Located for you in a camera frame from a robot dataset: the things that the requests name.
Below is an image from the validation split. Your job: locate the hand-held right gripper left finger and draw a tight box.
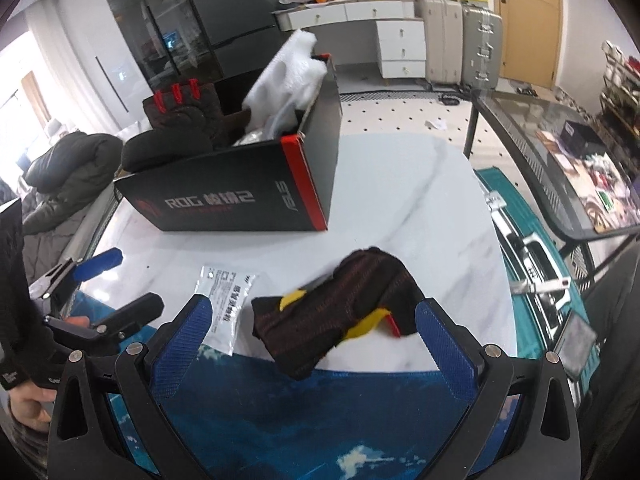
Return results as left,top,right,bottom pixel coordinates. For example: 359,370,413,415
47,295,213,480

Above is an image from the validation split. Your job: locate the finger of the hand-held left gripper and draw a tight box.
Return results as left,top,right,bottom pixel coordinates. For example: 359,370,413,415
44,294,166,347
29,249,122,302

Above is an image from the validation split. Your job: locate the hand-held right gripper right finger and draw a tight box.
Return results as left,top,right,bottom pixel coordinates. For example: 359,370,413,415
415,297,581,480

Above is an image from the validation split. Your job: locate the black yellow knit glove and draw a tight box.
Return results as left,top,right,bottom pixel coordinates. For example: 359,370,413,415
250,246,426,381

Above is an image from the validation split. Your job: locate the black cardboard box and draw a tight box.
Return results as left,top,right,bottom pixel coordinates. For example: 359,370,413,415
114,52,343,233

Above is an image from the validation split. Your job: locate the black red fingerless glove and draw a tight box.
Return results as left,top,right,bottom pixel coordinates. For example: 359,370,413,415
121,77,251,173

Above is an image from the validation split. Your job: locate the white foam block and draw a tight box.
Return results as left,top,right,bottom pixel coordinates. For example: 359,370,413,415
242,29,328,142

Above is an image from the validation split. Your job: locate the person's left hand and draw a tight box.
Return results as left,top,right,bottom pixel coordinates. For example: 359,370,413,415
7,382,57,433

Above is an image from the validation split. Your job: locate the grey bed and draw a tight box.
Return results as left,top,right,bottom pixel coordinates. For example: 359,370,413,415
20,180,118,291

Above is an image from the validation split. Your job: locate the white sachet packet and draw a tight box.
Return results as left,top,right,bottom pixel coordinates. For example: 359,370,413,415
192,265,259,357

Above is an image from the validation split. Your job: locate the dark puffer jacket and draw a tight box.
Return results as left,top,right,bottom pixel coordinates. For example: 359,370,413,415
22,131,125,236

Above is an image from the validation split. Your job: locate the dark tablet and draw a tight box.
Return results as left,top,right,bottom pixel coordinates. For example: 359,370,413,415
555,310,599,382

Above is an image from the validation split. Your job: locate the blue printed mat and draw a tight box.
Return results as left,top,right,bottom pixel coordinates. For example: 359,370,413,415
70,290,527,480

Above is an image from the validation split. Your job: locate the person's leg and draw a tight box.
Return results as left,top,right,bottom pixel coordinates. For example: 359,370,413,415
585,232,640,480

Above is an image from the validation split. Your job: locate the teal suitcase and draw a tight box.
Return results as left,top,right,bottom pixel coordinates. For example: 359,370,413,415
475,167,601,382

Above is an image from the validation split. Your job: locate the white wardrobe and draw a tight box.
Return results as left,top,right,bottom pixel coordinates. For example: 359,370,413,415
25,0,151,133

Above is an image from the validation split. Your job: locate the glass table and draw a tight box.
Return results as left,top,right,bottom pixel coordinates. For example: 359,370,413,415
462,94,640,261

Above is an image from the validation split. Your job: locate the black white patterned rug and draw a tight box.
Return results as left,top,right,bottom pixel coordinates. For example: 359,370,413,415
337,87,506,162

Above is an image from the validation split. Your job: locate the glass display cabinet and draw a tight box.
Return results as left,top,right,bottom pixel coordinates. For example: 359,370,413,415
95,0,227,85

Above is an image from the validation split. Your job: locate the small black box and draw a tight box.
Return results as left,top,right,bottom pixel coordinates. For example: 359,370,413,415
559,120,604,156

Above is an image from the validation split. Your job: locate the dark grey refrigerator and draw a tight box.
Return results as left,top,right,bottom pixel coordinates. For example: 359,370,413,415
177,0,282,68

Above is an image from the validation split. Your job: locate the silver suitcase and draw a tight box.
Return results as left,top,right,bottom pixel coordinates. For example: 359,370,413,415
460,4,504,91

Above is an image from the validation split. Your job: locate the beige suitcase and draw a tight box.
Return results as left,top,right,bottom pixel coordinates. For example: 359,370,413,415
417,0,464,84

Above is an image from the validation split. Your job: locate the white desk with drawers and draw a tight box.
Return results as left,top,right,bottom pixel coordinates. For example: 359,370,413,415
272,0,427,80

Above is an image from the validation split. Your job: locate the wooden door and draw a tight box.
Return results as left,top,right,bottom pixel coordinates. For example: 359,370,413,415
490,0,569,89

